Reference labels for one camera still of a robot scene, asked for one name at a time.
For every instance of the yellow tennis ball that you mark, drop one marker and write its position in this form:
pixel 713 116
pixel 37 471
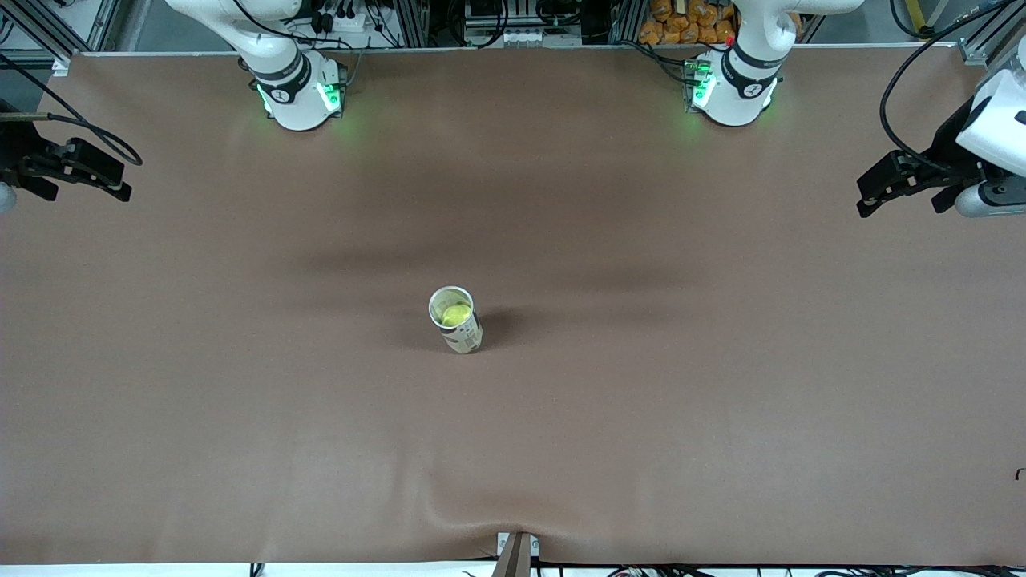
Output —
pixel 455 314

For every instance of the yellow black object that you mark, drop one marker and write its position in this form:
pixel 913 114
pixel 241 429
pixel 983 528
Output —
pixel 920 20

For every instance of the camera mount post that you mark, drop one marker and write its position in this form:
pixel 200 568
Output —
pixel 517 561

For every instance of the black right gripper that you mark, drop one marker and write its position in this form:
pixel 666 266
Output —
pixel 16 150

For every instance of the pile of orange objects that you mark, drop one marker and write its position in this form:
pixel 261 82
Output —
pixel 673 28

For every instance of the white blue tennis ball can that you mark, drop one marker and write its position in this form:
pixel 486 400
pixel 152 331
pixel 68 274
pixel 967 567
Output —
pixel 465 340

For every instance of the white corner bracket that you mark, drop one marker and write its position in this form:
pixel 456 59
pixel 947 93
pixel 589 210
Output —
pixel 61 66

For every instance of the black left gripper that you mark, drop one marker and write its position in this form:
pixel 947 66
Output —
pixel 951 141

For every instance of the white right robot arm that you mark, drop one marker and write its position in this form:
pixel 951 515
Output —
pixel 296 100

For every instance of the brown table mat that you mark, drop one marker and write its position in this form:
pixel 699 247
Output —
pixel 721 401

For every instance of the white power strip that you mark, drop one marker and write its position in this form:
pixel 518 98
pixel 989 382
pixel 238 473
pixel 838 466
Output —
pixel 345 22

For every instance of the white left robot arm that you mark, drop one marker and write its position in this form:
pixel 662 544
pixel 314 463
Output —
pixel 733 96

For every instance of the aluminium frame profile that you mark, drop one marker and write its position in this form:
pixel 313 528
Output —
pixel 48 36
pixel 982 48

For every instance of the aluminium upright profile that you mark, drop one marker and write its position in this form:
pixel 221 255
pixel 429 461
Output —
pixel 410 24
pixel 625 20

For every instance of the white connector block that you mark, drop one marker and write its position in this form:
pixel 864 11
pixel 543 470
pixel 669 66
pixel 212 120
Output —
pixel 537 38

